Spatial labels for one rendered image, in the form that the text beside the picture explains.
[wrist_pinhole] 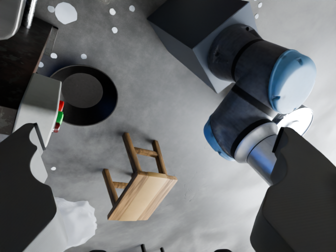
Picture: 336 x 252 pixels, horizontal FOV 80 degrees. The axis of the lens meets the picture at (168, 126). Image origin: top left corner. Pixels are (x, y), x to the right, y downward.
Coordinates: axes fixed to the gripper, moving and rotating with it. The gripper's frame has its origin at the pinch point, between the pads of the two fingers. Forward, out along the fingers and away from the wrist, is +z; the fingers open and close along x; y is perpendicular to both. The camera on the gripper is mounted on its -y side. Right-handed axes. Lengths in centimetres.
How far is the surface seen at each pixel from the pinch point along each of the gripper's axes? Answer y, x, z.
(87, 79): 24, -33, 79
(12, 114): 8.7, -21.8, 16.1
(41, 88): 7.2, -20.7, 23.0
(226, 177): 128, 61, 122
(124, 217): 91, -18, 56
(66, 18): -4.1, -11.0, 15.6
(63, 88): 28, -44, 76
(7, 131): 11.6, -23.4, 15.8
